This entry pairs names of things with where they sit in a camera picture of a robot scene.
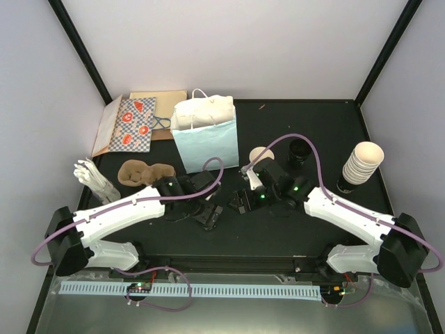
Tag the brown kraft paper bag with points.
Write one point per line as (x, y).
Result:
(161, 135)

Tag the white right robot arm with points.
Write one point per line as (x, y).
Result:
(391, 246)

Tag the white orange-edged paper bag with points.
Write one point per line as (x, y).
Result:
(106, 127)

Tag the tall stack of paper cups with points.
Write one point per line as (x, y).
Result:
(363, 161)

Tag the blue checkered paper bag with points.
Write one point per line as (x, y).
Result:
(134, 124)

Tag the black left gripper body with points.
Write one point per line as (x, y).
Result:
(204, 216)

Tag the tan kraft paper bag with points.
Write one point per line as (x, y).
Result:
(165, 104)

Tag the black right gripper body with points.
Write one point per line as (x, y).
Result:
(240, 194)

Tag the small electronics board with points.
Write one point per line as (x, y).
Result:
(139, 288)

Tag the light blue slotted cable duct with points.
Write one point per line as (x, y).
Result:
(197, 290)

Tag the black paper cup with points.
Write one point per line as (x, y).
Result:
(299, 151)

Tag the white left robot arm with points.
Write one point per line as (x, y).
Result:
(77, 239)

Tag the light blue paper bag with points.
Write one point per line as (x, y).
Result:
(205, 132)

